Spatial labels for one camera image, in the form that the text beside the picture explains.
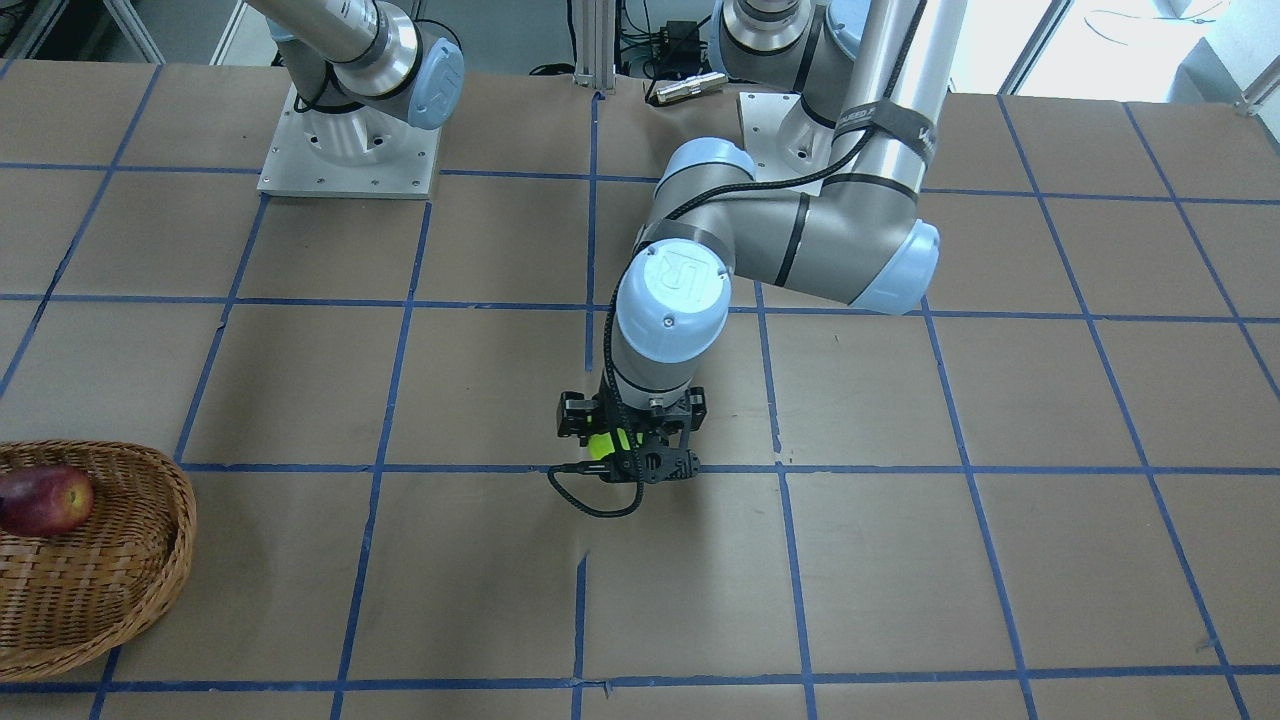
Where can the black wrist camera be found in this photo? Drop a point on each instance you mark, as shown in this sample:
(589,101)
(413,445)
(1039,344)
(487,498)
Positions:
(652,465)

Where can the aluminium frame post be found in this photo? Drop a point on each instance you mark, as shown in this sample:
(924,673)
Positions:
(594,38)

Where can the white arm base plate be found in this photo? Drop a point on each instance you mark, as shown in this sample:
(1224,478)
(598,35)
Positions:
(361,154)
(781,138)

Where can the red yellow apple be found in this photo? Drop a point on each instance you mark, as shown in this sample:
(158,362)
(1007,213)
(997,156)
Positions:
(45,501)

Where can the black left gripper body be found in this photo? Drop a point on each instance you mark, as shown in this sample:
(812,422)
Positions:
(573,415)

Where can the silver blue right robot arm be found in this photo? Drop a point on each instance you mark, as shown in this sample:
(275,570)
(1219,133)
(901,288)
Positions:
(370,89)

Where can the green apple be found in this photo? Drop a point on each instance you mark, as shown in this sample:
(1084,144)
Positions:
(602,445)

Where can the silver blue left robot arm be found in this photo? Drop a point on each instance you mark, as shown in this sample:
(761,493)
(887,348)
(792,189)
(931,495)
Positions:
(869,80)

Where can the woven wicker basket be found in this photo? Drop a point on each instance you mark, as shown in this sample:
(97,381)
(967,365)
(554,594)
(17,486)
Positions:
(68,599)

